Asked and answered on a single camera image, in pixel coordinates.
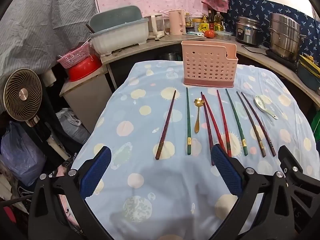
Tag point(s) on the dark maroon chopstick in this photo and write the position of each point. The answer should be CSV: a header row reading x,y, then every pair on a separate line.
x,y
206,125

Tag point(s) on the red chopstick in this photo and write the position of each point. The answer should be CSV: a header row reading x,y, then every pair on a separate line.
x,y
222,120
212,120

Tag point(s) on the amber bottle yellow label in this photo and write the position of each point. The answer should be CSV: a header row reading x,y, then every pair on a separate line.
x,y
188,21

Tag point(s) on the grey striped curtain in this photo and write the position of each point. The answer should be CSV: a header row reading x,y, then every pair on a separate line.
x,y
37,30

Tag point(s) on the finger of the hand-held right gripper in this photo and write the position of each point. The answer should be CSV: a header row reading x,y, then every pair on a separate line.
x,y
300,165

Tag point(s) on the white electric appliance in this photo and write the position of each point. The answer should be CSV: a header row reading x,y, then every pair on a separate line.
x,y
156,27

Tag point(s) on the dark purple chopstick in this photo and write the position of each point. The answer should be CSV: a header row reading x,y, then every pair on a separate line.
x,y
258,125

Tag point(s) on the bluish plastic bag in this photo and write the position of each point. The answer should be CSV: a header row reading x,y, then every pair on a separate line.
x,y
20,155

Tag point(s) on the pink plastic basket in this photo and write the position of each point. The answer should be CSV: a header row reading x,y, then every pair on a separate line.
x,y
73,57

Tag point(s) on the red plastic basin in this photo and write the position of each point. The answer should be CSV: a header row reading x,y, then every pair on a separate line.
x,y
85,68

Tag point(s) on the navy floral cloth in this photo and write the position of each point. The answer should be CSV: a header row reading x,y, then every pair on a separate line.
x,y
255,7

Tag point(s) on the dark red-brown chopstick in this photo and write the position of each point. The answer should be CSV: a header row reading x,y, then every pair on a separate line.
x,y
166,125

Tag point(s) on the pink electric kettle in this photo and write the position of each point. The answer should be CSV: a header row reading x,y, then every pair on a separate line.
x,y
176,22

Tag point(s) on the blue polka dot tablecloth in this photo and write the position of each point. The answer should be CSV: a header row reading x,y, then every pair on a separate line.
x,y
155,180

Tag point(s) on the red tomato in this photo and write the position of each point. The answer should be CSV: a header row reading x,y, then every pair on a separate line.
x,y
209,33

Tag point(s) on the dark sauce bottle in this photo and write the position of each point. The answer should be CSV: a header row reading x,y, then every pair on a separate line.
x,y
210,20

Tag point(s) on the yellow cooking oil bottle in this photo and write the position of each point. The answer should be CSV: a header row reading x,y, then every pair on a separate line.
x,y
218,22

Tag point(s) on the grey white plastic bag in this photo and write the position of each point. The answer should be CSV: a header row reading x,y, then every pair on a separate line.
x,y
72,125

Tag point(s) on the steel rice cooker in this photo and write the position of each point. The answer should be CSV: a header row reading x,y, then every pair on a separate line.
x,y
247,32

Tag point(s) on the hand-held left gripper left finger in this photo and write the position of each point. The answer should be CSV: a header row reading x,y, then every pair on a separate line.
x,y
96,172

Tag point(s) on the white dish rack grey lid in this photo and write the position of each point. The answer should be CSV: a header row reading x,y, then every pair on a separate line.
x,y
117,37

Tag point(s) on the blue white wipes pack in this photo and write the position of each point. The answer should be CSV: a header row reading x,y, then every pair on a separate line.
x,y
195,33

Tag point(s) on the white ceramic spoon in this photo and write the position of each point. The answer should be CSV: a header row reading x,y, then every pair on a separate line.
x,y
259,101

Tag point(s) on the green chopstick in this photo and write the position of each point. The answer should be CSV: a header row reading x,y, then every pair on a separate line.
x,y
235,120
188,120

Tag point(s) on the brown chopstick gold band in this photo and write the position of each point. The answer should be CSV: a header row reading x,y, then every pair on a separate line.
x,y
251,125

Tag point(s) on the steel steamer pot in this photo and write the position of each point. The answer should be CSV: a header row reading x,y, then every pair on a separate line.
x,y
285,37

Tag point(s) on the gold flower spoon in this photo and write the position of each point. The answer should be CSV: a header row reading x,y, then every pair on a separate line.
x,y
197,122

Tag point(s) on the green plastic bag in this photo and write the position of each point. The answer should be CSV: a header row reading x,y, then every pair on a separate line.
x,y
316,125

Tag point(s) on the brown round desk fan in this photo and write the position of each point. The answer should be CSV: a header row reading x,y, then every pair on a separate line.
x,y
22,95

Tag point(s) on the stack of yellow green bowls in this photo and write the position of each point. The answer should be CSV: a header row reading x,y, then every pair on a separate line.
x,y
308,72

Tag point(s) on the yellow lid jar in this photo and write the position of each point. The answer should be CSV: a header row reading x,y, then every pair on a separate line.
x,y
197,25

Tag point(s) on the clear food container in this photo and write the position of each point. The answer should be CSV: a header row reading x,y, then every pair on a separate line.
x,y
223,35

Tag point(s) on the pink perforated utensil holder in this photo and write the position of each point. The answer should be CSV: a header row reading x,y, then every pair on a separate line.
x,y
208,65

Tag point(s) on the black induction cooker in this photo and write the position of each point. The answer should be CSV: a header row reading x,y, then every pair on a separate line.
x,y
280,58

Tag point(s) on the pink printed cloth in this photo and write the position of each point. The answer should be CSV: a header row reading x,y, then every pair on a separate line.
x,y
68,212

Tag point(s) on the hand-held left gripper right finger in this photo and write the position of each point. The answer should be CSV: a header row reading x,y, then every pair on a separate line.
x,y
226,170

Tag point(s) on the wooden corner counter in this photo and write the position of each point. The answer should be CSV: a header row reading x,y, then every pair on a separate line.
x,y
262,60

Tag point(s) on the grey side cabinet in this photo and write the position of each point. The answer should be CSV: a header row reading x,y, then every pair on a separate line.
x,y
85,100

